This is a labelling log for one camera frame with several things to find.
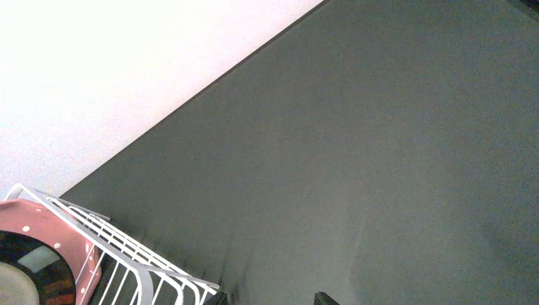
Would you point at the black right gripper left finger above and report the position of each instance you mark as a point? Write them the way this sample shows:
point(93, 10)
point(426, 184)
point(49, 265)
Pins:
point(220, 298)

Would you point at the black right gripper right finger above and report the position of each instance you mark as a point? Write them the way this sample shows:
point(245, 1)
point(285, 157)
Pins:
point(322, 298)

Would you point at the white wire dish rack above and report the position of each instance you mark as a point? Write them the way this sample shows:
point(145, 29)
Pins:
point(131, 273)

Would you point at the pink polka dot plate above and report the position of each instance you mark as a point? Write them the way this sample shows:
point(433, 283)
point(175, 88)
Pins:
point(33, 219)

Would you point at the dark striped plate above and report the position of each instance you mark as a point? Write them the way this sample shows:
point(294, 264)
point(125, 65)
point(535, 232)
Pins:
point(33, 273)

